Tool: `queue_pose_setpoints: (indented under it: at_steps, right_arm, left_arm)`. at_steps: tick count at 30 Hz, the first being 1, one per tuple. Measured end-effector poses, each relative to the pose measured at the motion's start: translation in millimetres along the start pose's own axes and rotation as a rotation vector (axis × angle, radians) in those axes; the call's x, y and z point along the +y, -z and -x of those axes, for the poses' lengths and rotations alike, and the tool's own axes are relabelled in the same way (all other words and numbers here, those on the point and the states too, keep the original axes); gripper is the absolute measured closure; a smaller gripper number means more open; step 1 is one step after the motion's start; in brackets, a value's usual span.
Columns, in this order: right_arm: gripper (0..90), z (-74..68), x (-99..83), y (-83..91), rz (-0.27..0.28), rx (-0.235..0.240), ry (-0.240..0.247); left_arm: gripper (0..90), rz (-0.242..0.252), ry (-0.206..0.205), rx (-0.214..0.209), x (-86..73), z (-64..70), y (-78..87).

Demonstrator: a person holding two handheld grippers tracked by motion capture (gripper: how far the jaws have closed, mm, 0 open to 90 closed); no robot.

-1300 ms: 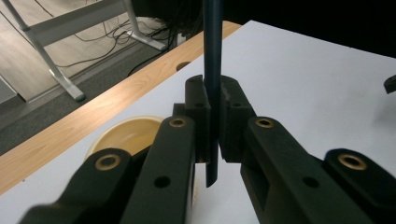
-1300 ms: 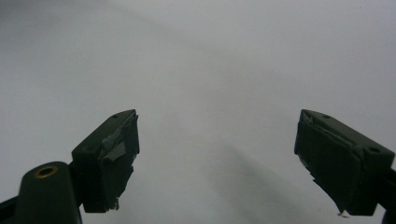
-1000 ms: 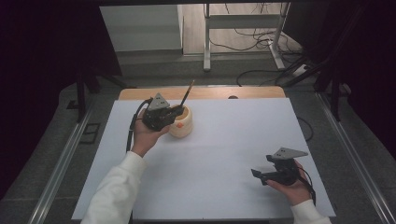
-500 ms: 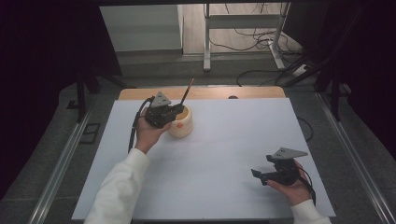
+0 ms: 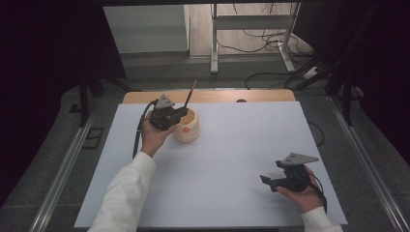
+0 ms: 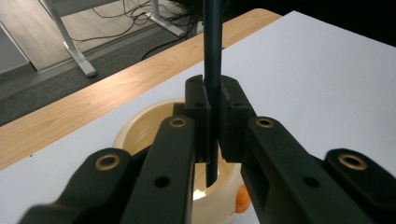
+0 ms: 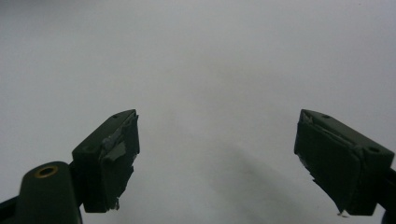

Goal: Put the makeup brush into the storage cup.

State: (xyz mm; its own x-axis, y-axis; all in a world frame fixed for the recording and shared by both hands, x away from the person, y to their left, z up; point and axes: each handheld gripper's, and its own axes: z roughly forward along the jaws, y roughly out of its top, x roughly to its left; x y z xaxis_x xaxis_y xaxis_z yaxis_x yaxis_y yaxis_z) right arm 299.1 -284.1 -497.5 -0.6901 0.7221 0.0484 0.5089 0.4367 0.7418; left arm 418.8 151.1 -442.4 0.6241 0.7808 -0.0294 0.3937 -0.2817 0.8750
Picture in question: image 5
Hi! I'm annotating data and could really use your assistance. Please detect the metal floor rail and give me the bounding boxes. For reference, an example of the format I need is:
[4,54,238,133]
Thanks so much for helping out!
[326,95,410,232]
[28,107,100,232]

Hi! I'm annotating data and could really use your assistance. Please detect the cream ceramic cup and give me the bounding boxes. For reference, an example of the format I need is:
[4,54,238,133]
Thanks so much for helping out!
[172,108,201,144]

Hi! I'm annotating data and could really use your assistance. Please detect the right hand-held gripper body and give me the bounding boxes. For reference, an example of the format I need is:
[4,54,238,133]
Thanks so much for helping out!
[275,152,320,193]

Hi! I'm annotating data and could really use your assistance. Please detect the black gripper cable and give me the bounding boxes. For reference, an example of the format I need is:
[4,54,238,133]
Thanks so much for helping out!
[132,99,160,160]
[307,171,329,215]

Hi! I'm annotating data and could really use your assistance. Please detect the black rectangular floor frame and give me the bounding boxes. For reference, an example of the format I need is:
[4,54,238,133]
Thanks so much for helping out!
[81,127,105,150]

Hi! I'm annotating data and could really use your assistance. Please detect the person's right hand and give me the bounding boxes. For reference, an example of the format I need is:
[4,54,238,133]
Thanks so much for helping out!
[275,165,324,215]

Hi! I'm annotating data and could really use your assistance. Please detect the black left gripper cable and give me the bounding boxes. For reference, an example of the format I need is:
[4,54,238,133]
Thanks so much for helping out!
[132,99,160,160]

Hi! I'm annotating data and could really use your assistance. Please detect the black floor cables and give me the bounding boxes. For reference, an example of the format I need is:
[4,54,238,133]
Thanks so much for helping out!
[211,3,318,91]

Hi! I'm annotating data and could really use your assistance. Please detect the dark curtain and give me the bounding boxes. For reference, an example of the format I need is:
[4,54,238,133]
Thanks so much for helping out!
[293,0,410,167]
[0,0,128,207]

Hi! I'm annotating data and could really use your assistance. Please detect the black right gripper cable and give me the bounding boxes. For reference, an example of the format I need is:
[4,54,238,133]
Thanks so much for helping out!
[307,171,329,215]

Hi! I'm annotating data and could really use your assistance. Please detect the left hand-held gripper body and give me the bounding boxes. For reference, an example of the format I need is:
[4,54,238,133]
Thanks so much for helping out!
[148,94,182,131]

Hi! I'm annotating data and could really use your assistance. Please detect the white power strip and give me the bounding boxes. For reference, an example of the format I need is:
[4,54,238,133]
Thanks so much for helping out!
[302,66,321,80]

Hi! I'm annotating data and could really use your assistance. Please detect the wooden table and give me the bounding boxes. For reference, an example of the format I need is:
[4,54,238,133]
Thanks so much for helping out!
[122,89,297,105]

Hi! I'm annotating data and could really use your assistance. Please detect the person's left hand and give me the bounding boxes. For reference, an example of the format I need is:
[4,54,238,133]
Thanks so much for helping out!
[140,118,178,159]

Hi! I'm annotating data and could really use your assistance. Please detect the black cable beside table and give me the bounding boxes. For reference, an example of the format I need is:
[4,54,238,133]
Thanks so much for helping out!
[307,120,326,148]

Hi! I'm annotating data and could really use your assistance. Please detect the black stand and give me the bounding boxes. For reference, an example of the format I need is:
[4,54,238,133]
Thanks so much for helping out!
[68,72,133,128]
[289,6,381,128]

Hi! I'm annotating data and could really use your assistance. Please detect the white metal stand frame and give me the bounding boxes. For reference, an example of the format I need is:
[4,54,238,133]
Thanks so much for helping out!
[210,2,302,75]

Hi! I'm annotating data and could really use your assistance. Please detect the white table mat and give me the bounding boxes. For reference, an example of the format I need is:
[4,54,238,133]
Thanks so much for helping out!
[73,101,349,229]

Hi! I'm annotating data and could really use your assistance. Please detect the white panel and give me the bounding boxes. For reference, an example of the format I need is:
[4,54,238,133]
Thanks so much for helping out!
[102,4,191,55]

